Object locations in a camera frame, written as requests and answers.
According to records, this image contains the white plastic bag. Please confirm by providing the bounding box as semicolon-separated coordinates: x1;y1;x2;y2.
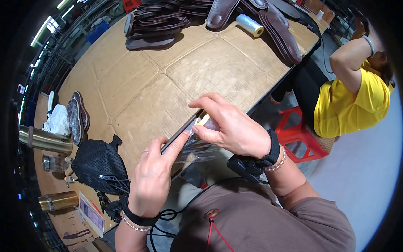
42;104;71;137

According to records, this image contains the red plastic stool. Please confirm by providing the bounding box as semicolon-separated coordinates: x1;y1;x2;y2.
274;106;330;163

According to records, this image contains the large gold thermos flask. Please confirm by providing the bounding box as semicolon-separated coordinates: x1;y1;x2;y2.
18;125;74;155

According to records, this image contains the black mesh bag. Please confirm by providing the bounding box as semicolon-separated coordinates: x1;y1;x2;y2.
71;135;130;195

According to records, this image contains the black wrist band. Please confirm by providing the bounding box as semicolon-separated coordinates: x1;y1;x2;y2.
122;202;162;227
227;129;281;185

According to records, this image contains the small gold thermos flask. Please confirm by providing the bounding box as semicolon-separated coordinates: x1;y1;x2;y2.
38;190;79;212

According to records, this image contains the clear glass bottle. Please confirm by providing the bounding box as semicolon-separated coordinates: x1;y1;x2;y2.
42;154;75;173

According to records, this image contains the red plastic crate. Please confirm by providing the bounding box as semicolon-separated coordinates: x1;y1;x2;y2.
122;0;143;14

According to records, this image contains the brown insole pair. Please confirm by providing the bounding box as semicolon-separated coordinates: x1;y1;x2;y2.
66;91;91;147
161;108;204;155

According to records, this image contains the roll of clear plastic bags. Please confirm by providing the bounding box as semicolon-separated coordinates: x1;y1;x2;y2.
235;14;265;38

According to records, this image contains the pile of brown insoles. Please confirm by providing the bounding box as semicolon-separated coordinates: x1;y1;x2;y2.
124;0;197;51

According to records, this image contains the row of brown insoles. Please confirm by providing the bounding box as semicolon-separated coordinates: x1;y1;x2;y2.
242;0;303;67

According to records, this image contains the black table cable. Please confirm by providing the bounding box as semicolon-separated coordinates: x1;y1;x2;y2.
306;21;335;75

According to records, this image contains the padded brown insole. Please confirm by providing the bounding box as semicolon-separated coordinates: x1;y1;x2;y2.
206;0;242;31

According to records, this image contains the blue plastic crate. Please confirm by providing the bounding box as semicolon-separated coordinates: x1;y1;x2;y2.
86;21;110;45

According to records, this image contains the phone in clear case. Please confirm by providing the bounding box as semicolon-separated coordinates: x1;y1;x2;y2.
78;191;106;239

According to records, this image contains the wrapped brown insole pair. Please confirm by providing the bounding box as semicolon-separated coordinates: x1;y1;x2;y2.
66;91;91;147

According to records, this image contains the metal shelf rack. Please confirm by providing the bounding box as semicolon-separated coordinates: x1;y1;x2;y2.
17;0;126;98

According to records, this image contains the red cord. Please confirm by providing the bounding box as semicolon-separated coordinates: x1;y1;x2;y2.
205;217;235;252

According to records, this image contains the person's left hand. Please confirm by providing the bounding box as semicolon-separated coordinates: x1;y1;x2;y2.
128;130;191;218

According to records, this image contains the person's body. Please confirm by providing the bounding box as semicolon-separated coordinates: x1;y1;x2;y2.
170;178;357;252

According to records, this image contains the person's right hand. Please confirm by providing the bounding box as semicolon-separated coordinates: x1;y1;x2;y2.
188;93;272;159

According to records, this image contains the clear bead bracelet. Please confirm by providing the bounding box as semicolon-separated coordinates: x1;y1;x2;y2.
121;210;153;234
264;144;287;173

